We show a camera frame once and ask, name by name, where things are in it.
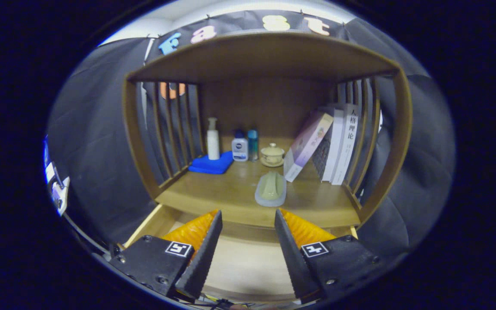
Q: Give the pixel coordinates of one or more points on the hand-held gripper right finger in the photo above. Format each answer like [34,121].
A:
[289,258]

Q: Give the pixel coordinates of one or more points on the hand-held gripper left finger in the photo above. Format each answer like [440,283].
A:
[203,258]

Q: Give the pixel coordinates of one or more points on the wooden drawer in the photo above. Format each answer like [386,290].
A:
[248,262]

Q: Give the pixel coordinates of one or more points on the pale green soap dish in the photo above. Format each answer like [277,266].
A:
[270,189]

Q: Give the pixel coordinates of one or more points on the wooden countertop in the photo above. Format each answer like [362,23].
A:
[230,193]

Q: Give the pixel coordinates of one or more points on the wooden cabinet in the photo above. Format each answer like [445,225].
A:
[265,56]

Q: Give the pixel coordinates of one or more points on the blue folded cloth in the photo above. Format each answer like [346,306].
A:
[211,165]

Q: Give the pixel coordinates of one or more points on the beige lidded teacup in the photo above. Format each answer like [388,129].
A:
[272,156]

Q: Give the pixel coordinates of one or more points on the dark patterned book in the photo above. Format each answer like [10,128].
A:
[320,159]

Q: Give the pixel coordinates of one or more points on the white lotion bottle blue cap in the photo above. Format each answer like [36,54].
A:
[240,150]

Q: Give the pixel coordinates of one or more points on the white pump bottle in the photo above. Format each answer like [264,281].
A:
[213,144]

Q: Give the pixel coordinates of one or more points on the purple and white book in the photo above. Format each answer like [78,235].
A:
[308,144]

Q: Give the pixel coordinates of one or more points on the teal slim bottle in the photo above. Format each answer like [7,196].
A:
[252,146]

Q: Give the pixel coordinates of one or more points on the plain white book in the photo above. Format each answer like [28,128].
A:
[334,142]

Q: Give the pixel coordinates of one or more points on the white book black lettering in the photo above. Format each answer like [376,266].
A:
[346,146]

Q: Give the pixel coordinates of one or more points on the white side table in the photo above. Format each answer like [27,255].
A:
[62,196]

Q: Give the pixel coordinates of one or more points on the black backdrop cloth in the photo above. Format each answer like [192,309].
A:
[97,142]

